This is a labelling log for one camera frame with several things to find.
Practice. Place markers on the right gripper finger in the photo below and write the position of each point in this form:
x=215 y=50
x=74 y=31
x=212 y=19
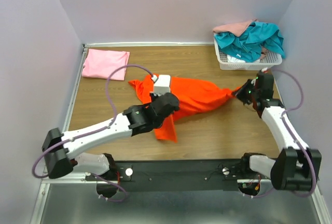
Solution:
x=250 y=99
x=244 y=92

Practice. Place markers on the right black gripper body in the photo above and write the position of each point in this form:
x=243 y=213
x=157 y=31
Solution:
x=257 y=93

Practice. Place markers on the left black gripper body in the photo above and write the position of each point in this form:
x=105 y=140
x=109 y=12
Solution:
x=154 y=97

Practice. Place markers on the orange t shirt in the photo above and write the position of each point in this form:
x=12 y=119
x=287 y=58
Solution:
x=195 y=96

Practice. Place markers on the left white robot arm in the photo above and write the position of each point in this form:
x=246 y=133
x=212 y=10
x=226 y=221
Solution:
x=64 y=152

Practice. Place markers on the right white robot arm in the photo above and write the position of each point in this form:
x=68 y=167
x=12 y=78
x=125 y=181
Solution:
x=297 y=167

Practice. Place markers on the white plastic basket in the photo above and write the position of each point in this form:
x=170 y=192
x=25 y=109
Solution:
x=249 y=63

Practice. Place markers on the white t shirt in basket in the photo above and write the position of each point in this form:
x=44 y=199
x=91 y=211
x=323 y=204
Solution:
x=231 y=59

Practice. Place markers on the teal t shirt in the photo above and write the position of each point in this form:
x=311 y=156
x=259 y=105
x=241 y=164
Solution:
x=251 y=46

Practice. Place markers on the dusty pink t shirt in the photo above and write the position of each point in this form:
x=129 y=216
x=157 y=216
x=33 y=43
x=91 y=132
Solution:
x=236 y=29

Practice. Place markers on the folded pink t shirt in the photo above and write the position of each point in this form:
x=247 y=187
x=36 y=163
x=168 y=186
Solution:
x=101 y=63

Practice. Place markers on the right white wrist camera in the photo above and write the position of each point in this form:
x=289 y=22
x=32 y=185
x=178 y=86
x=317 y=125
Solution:
x=264 y=70

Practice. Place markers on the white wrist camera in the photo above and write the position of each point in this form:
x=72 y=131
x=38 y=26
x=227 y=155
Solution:
x=264 y=70
x=161 y=84

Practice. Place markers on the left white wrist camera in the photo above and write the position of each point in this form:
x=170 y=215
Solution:
x=161 y=84

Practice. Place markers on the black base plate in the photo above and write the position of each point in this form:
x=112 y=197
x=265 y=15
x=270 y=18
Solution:
x=184 y=175

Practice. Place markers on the aluminium frame rail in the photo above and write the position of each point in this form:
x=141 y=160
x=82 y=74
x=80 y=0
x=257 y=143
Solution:
x=228 y=132

